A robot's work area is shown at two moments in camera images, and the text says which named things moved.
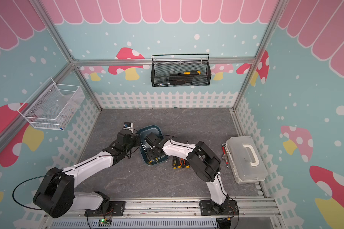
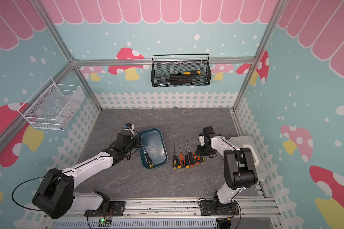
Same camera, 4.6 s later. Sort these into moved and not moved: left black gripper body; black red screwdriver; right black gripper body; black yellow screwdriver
Moved: right black gripper body
Not moved: black red screwdriver; black yellow screwdriver; left black gripper body
